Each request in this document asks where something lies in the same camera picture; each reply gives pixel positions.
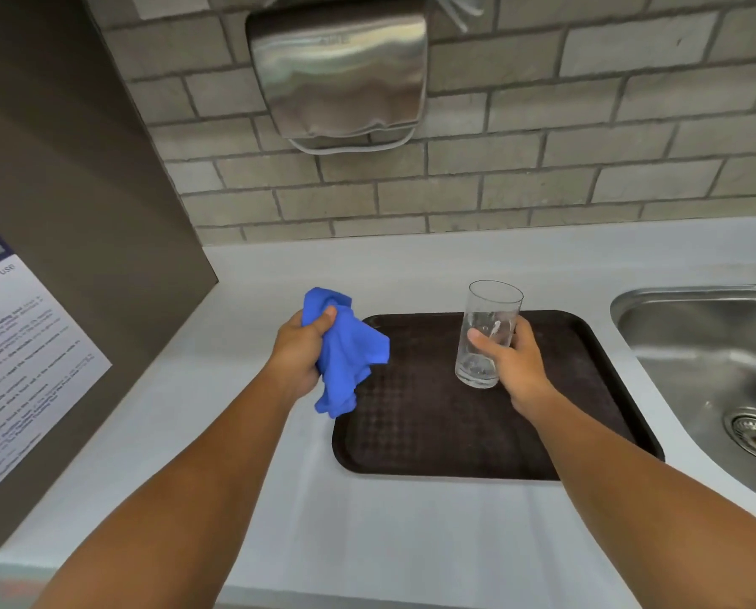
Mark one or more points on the person's right hand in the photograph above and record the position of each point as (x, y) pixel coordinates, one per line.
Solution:
(518, 367)

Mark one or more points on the grey-brown cabinet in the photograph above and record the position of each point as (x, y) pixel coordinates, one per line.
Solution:
(67, 259)

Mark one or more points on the person's left forearm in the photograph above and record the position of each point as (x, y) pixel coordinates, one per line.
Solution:
(181, 494)

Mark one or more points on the stainless steel wall dispenser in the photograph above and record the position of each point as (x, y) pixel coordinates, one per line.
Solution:
(336, 72)

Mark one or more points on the person's right thumb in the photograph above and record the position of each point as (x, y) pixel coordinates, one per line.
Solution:
(482, 344)

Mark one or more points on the white printed notice sheet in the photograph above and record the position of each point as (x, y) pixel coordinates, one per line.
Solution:
(19, 361)

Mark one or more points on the person's right forearm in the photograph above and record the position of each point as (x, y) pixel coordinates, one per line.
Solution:
(663, 507)

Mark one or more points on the stainless steel sink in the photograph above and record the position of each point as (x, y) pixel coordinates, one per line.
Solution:
(708, 374)

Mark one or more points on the blue cleaning cloth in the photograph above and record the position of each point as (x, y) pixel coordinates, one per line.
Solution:
(346, 351)

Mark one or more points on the dark brown plastic tray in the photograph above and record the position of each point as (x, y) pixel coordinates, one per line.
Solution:
(454, 405)

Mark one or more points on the person's left thumb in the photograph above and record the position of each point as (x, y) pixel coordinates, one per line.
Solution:
(322, 320)

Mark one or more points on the clear drinking glass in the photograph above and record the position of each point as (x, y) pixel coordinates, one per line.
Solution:
(485, 339)

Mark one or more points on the person's left hand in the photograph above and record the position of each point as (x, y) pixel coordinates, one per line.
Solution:
(296, 360)

